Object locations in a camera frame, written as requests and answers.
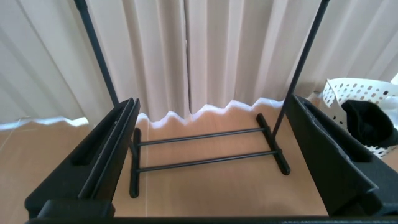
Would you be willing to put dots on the black garment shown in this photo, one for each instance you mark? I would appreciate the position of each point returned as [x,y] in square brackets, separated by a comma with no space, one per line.
[368,124]

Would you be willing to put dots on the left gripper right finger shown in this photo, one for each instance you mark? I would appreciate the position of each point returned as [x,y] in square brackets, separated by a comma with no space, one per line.
[339,174]

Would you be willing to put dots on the black clothes rack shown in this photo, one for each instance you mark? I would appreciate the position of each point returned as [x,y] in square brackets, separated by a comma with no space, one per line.
[135,174]

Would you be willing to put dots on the white laundry basket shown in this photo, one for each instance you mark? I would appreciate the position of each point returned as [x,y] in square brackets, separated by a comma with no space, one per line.
[351,90]

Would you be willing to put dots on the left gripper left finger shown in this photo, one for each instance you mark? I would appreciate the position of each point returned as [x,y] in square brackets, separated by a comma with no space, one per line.
[77,174]

